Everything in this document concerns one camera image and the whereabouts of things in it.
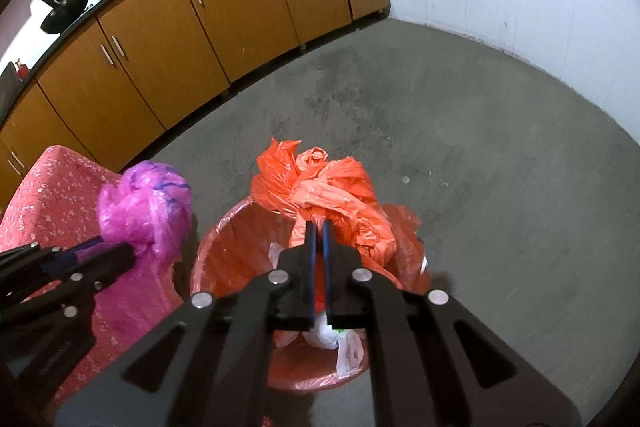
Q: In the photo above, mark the pink floral printed cloth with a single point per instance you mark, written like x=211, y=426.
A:
x=55, y=197

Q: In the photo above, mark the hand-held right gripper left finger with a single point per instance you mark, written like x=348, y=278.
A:
x=311, y=277

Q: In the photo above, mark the white plastic bag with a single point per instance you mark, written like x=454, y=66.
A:
x=347, y=352

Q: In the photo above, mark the dark cutting board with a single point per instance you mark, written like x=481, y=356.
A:
x=7, y=84

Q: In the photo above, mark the black wok with lid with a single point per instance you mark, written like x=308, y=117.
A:
x=65, y=14

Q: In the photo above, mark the red trash bin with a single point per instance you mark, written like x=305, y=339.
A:
x=235, y=237

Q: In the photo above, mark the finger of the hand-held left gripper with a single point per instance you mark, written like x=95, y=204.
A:
x=75, y=254
x=107, y=264

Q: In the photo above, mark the small red bottle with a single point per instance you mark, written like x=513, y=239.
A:
x=21, y=69

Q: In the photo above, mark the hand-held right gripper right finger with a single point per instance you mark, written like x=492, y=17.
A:
x=327, y=277

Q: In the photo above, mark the purple plastic bag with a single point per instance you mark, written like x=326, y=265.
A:
x=145, y=202

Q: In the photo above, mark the orange plastic bag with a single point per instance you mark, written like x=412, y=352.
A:
x=330, y=192

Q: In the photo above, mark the orange wooden base cabinet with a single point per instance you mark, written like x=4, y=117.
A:
x=225, y=12

